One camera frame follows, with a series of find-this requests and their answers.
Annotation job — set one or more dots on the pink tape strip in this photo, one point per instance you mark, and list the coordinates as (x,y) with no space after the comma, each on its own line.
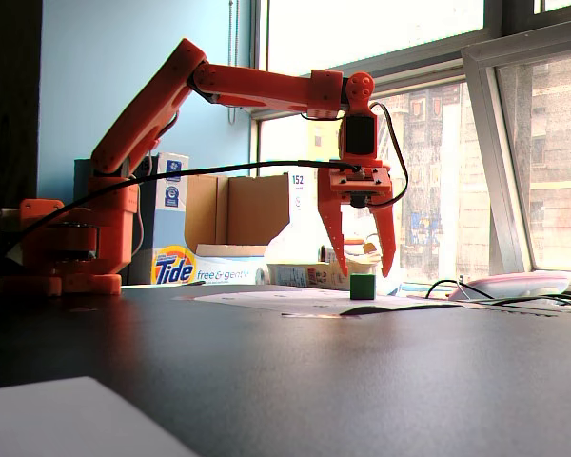
(314,314)

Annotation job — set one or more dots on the white printed food tray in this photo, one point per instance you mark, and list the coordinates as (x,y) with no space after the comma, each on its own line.
(304,275)

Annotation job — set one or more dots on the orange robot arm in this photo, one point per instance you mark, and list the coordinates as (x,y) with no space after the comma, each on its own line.
(247,88)

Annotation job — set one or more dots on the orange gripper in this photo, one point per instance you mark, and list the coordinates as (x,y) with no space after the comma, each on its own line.
(360,187)

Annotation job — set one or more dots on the Tide detergent cardboard box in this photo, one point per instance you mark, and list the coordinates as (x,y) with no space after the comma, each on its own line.
(219,224)

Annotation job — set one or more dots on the clear plastic bag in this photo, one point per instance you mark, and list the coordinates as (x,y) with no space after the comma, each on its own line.
(295,243)

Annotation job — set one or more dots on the numbered grid paper sheet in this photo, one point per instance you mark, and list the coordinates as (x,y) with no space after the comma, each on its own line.
(290,299)

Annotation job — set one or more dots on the aluminium open window sash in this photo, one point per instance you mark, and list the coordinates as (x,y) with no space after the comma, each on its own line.
(497,166)

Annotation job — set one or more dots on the green cube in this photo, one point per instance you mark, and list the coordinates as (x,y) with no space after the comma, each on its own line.
(362,287)

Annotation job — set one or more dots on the wrist camera on orange mount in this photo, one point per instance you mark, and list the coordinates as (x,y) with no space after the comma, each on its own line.
(359,180)

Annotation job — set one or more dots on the blank white paper sheet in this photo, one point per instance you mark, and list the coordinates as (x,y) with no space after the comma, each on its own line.
(52,419)

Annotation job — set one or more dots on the black ribbed strip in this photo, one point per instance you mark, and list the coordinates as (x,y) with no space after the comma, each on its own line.
(528,313)

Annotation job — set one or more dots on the grey window frame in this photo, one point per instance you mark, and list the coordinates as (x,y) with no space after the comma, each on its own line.
(409,62)

